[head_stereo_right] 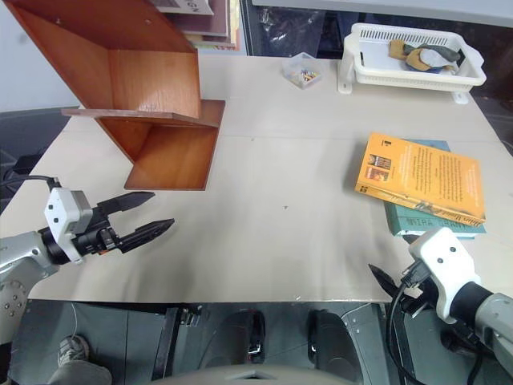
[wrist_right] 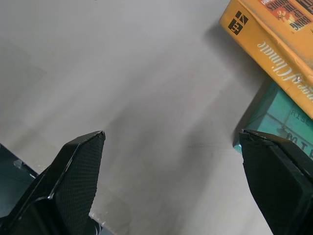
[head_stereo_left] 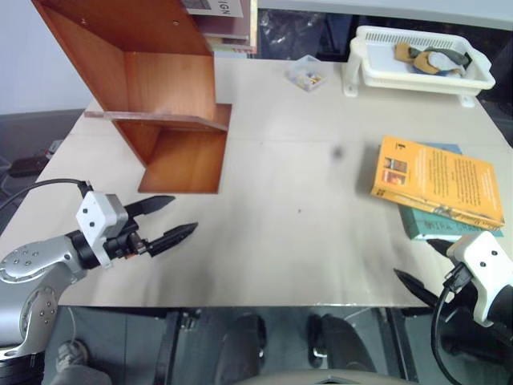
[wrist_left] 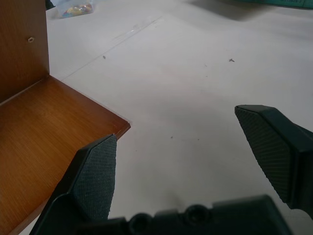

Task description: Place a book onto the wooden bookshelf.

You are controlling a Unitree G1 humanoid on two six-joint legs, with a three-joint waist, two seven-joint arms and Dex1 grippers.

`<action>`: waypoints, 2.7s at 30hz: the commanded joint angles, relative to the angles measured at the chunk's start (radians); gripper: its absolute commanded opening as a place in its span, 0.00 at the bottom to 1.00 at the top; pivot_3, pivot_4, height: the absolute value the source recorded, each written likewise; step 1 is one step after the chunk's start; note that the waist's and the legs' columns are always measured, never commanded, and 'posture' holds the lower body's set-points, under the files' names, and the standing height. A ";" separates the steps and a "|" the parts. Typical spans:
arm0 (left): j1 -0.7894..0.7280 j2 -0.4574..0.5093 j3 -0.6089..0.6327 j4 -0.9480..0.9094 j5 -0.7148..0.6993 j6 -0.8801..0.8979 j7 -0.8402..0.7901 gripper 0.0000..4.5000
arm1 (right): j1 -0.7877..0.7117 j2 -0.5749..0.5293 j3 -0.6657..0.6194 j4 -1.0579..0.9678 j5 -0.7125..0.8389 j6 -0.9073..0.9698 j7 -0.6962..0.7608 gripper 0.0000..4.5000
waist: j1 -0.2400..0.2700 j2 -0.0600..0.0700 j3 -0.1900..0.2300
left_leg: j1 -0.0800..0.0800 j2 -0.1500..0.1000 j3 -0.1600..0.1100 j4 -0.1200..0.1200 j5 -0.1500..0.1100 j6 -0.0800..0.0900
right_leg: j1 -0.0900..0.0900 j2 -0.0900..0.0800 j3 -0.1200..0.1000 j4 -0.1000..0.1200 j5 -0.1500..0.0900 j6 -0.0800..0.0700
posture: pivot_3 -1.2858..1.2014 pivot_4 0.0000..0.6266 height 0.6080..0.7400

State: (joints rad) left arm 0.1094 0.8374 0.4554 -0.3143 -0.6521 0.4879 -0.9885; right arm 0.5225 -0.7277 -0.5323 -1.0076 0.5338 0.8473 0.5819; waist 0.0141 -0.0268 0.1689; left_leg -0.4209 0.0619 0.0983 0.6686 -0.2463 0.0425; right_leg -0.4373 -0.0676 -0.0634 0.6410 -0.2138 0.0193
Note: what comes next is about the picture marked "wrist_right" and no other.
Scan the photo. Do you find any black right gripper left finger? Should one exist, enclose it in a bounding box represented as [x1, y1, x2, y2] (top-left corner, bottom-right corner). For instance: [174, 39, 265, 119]
[0, 131, 106, 235]

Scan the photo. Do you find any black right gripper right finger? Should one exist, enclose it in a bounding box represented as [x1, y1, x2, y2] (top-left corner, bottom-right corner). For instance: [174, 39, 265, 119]
[238, 128, 313, 235]

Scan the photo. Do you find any teal green book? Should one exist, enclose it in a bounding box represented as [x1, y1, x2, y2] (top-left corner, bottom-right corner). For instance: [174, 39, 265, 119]
[232, 81, 313, 159]

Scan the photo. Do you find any yellow book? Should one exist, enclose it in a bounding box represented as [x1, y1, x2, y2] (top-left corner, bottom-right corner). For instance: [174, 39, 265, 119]
[219, 0, 313, 120]

